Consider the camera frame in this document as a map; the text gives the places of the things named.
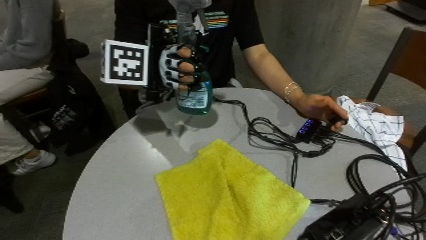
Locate black hub with blue lights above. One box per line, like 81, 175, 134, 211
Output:
294, 118, 324, 144

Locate yellow microfibre cloth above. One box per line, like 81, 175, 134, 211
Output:
152, 138, 312, 240

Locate white checked cloth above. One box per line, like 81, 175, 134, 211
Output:
335, 94, 408, 172

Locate wooden chair with dark frame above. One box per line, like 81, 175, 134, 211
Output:
364, 26, 426, 159

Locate thin silver bracelet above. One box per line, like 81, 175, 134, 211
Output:
282, 81, 303, 103

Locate thin black cable bundle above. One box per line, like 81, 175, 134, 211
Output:
211, 95, 356, 205

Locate the person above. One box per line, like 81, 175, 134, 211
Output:
113, 0, 351, 134

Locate teal spray bottle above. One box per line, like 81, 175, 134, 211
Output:
166, 0, 214, 116

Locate white marker cube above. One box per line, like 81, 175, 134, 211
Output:
99, 39, 150, 87

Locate black electronic box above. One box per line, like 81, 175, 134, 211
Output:
295, 192, 397, 240

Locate grey concrete pillar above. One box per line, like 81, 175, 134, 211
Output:
252, 0, 363, 95

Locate black bag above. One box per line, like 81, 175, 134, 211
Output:
45, 38, 115, 156

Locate thick black cable loops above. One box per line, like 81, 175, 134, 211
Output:
344, 153, 426, 234

